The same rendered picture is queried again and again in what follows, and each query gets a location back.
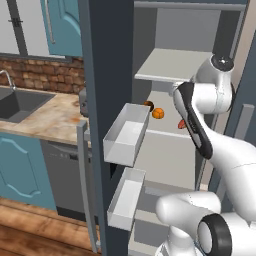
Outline large white door bin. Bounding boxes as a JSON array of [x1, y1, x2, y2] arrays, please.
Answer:
[[102, 102, 151, 168]]

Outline dark grey freezer door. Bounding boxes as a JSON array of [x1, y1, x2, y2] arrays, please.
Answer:
[[77, 0, 135, 256]]

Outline small white door bin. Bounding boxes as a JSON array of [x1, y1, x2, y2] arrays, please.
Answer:
[[106, 166, 147, 232]]

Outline white freezer rack shelf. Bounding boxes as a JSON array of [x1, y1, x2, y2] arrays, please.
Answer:
[[134, 47, 214, 84]]

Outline grey fridge freezer body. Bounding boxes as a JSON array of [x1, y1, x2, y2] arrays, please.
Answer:
[[131, 0, 256, 256]]

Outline teal base cupboard door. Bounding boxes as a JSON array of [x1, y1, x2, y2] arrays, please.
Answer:
[[0, 131, 58, 212]]

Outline dark grey fridge door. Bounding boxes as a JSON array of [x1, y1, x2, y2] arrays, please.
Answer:
[[207, 33, 256, 214]]

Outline dark shaded orange fruit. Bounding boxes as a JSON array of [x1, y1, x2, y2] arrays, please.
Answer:
[[143, 100, 155, 112]]

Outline bright orange fruit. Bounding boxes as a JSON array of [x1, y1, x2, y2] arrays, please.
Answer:
[[151, 107, 165, 120]]

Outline grey toaster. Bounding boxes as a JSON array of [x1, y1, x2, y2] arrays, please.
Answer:
[[78, 87, 90, 118]]

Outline grey dishwasher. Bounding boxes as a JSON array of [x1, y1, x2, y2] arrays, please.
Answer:
[[39, 139, 98, 222]]

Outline dark grey sink basin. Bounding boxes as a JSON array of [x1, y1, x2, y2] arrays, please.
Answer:
[[0, 84, 57, 124]]

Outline silver tap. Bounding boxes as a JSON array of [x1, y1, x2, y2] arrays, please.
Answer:
[[0, 69, 17, 92]]

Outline grey framed window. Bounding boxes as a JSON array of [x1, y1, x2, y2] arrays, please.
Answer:
[[0, 0, 73, 64]]

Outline grey freezer door handle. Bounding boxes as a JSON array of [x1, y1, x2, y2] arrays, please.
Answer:
[[76, 119, 102, 254]]

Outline teal wall cupboard door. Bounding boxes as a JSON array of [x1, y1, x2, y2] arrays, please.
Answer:
[[39, 0, 84, 58]]

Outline silver cupboard door handle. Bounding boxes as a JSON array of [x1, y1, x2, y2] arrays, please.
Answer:
[[44, 0, 56, 45]]

